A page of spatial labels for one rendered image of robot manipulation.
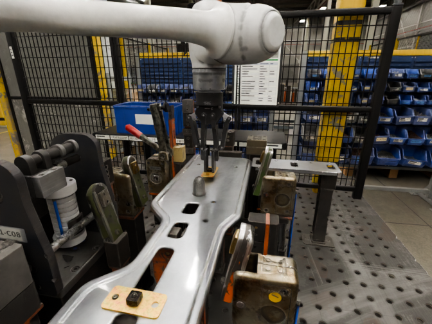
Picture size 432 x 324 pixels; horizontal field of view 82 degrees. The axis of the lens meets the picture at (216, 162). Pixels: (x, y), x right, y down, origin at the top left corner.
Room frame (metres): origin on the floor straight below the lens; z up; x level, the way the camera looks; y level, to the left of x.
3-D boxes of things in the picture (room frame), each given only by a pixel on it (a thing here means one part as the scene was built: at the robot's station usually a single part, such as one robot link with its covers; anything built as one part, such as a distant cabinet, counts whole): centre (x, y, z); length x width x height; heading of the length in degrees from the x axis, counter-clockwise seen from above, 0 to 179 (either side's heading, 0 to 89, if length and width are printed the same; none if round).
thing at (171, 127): (0.85, 0.15, 0.95); 0.03 x 0.01 x 0.50; 168
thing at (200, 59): (0.71, 0.01, 1.39); 0.13 x 0.11 x 0.16; 33
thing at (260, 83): (1.24, -0.19, 1.30); 0.23 x 0.02 x 0.31; 78
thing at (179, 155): (0.82, 0.13, 0.88); 0.04 x 0.04 x 0.36; 78
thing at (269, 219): (0.49, -0.11, 0.84); 0.11 x 0.08 x 0.29; 78
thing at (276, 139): (1.18, 0.13, 1.02); 0.90 x 0.22 x 0.03; 78
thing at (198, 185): (0.60, 0.04, 1.02); 0.03 x 0.03 x 0.07
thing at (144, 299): (0.26, 0.11, 1.01); 0.08 x 0.04 x 0.01; 78
